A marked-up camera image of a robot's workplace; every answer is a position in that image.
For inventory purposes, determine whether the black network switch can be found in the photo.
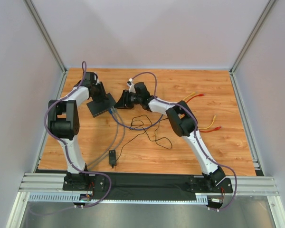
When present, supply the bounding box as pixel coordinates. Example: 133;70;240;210
86;93;116;118

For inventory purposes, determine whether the grey ethernet cable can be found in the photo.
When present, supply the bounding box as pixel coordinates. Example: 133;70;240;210
87;110;126;171
85;110;119;168

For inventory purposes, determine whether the blue ethernet cable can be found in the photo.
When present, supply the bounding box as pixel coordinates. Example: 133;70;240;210
108;108;168;131

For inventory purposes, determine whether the yellow ethernet cable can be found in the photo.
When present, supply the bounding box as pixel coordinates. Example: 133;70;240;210
182;91;218;130

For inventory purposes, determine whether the red ethernet cable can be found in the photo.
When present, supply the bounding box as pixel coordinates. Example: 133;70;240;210
185;93;223;133

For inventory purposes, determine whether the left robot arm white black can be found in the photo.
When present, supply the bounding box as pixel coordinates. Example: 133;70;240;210
45;72;110;190

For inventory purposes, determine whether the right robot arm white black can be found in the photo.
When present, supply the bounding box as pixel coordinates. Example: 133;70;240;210
114;82;226;187

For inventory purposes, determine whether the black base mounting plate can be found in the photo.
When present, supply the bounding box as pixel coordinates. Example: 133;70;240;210
62;172;235;201

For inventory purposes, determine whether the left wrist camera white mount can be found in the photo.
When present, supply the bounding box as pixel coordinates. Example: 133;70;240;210
94;73;100;85

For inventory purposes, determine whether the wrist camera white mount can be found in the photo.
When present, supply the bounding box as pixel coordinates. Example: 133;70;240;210
127;78;136;93
94;73;100;85

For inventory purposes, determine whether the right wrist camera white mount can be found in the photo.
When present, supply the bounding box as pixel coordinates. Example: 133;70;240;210
127;78;136;93

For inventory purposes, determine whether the aluminium front rail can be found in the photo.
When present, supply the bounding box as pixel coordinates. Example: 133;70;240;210
18;173;279;196

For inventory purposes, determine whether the left aluminium frame post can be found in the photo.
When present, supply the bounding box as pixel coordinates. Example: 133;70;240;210
23;0;67;72

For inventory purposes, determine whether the aluminium frame post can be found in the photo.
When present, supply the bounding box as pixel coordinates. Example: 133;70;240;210
23;0;67;72
229;0;278;74

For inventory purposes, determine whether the right aluminium frame post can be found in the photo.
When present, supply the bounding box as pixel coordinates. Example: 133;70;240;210
229;0;278;74

